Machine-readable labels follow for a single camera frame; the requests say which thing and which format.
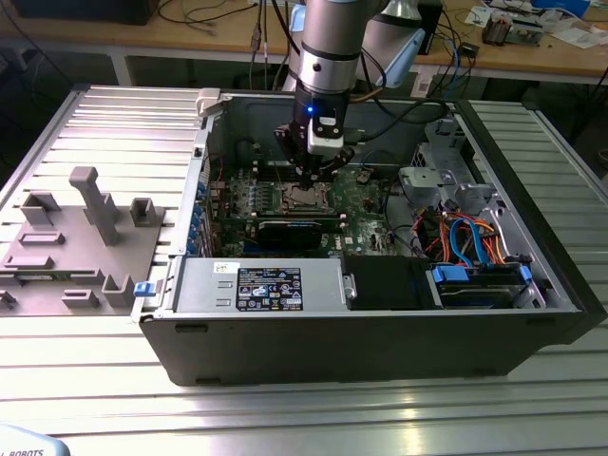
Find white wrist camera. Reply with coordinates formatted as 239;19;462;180
306;115;346;156

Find white case latch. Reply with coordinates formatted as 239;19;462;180
196;87;223;119

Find pale blue teach pendant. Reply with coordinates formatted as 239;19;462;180
0;422;72;456

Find copper CPU cooler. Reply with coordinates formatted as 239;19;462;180
481;12;513;48

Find wide black box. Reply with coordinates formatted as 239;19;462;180
9;0;154;26

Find blue box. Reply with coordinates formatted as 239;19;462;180
530;0;593;13

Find silver drive cage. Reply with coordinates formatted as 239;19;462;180
397;116;512;224

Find blue data wire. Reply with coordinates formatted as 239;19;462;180
448;217;493;267

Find silver CPU chip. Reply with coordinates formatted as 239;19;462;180
289;186;320;206

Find green motherboard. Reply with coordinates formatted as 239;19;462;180
208;163;417;260

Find metal socket cover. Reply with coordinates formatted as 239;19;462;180
280;182;333;212

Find hard disk in blue carrier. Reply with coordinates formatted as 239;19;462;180
424;263;534;311

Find black graphics card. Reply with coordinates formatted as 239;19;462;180
256;218;325;252

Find small electronic module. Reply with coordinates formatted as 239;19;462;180
510;16;546;48

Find orange wire bundle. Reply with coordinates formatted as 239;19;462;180
417;211;522;266

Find grey parts rack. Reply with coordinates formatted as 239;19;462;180
0;165;168;318

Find tall black box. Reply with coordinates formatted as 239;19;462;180
420;0;444;56

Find green RAM stick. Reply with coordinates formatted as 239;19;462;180
13;271;73;282

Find blue cable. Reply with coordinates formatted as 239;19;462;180
450;40;469;94

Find white paper sheets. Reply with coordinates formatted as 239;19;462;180
550;26;607;51

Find black PC case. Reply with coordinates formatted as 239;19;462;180
130;87;608;389

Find wooden workbench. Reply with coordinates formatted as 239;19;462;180
0;0;608;86

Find grey power supply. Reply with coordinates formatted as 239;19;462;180
169;256;347;315

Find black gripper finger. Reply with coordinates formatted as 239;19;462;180
310;145;356;185
273;122;315;188

